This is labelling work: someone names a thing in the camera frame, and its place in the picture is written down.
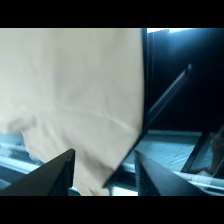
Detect beige garment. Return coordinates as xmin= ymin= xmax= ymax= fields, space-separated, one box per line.
xmin=0 ymin=27 xmax=148 ymax=197

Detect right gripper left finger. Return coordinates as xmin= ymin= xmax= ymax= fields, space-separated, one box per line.
xmin=0 ymin=148 xmax=76 ymax=197

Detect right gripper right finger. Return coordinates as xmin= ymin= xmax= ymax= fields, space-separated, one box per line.
xmin=133 ymin=149 xmax=208 ymax=197

